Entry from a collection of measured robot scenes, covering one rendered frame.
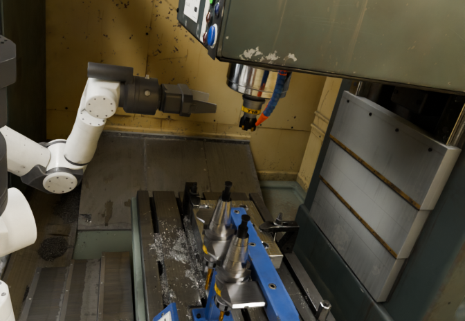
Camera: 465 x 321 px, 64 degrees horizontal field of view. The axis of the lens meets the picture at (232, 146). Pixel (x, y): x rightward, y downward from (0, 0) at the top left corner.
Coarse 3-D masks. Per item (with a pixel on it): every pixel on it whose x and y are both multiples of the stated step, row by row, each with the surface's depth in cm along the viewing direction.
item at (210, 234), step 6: (204, 228) 75; (204, 234) 75; (210, 234) 72; (216, 234) 72; (222, 234) 73; (228, 234) 73; (204, 240) 74; (210, 240) 73; (216, 240) 73; (222, 240) 72
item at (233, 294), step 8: (224, 288) 61; (232, 288) 61; (240, 288) 61; (248, 288) 62; (256, 288) 62; (224, 296) 59; (232, 296) 60; (240, 296) 60; (248, 296) 60; (256, 296) 61; (232, 304) 58; (240, 304) 58; (248, 304) 59; (256, 304) 59; (264, 304) 60
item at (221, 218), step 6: (216, 204) 72; (222, 204) 71; (228, 204) 71; (216, 210) 72; (222, 210) 71; (228, 210) 72; (216, 216) 72; (222, 216) 72; (228, 216) 72; (210, 222) 73; (216, 222) 72; (222, 222) 72; (228, 222) 73; (210, 228) 73; (216, 228) 72; (222, 228) 72; (228, 228) 73
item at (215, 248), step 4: (228, 240) 73; (208, 244) 71; (212, 244) 71; (216, 244) 71; (220, 244) 71; (224, 244) 71; (228, 244) 71; (208, 248) 69; (212, 248) 69; (216, 248) 70; (220, 248) 70; (224, 248) 70; (208, 252) 69; (212, 252) 69; (216, 252) 69; (220, 252) 69; (224, 252) 69; (212, 256) 68; (216, 256) 68; (216, 260) 67
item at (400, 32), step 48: (240, 0) 53; (288, 0) 54; (336, 0) 56; (384, 0) 58; (432, 0) 61; (240, 48) 56; (288, 48) 58; (336, 48) 60; (384, 48) 62; (432, 48) 65
